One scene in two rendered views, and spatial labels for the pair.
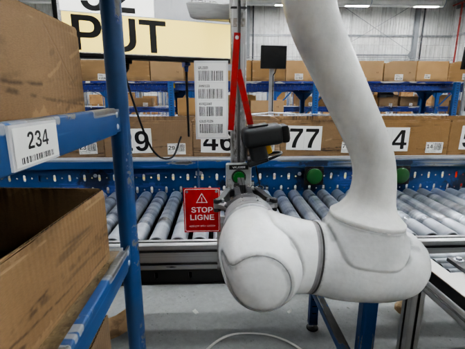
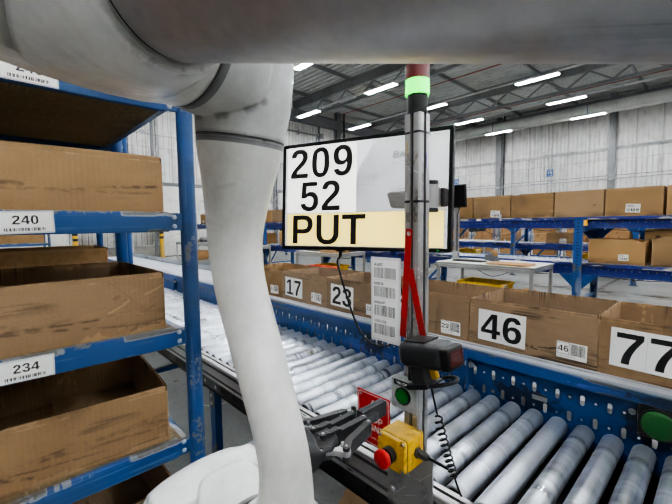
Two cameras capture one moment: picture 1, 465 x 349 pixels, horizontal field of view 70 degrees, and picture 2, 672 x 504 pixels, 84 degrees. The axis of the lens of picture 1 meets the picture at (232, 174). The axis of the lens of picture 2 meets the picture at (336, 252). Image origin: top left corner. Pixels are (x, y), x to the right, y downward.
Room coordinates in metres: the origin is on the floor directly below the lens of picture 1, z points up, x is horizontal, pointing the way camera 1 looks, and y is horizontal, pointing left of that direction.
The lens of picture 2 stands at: (0.23, -0.51, 1.32)
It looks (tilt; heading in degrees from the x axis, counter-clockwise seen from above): 4 degrees down; 49
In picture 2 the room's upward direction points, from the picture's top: 1 degrees counter-clockwise
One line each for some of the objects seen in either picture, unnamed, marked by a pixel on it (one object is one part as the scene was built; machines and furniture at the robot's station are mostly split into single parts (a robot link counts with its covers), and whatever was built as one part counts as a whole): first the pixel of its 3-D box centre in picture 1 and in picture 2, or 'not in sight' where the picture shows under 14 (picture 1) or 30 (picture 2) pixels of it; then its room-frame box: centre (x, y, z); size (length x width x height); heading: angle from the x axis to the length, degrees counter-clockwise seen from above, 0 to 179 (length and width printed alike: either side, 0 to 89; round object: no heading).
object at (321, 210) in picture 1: (324, 213); (625, 503); (1.18, -0.35, 0.72); 0.52 x 0.05 x 0.05; 2
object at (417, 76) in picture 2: not in sight; (417, 80); (0.90, -0.01, 1.62); 0.05 x 0.05 x 0.06
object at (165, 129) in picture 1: (154, 136); (442, 306); (1.61, 0.38, 0.96); 0.39 x 0.29 x 0.17; 92
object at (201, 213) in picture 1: (212, 210); (383, 423); (0.87, 0.05, 0.85); 0.16 x 0.01 x 0.13; 92
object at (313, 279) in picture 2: not in sight; (322, 285); (1.58, 1.16, 0.96); 0.39 x 0.29 x 0.17; 92
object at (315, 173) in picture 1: (314, 176); (658, 426); (1.42, -0.36, 0.81); 0.07 x 0.01 x 0.07; 92
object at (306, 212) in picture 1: (306, 213); (589, 487); (1.18, -0.28, 0.72); 0.52 x 0.05 x 0.05; 2
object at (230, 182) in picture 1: (238, 175); (406, 394); (0.86, -0.02, 0.95); 0.07 x 0.03 x 0.07; 92
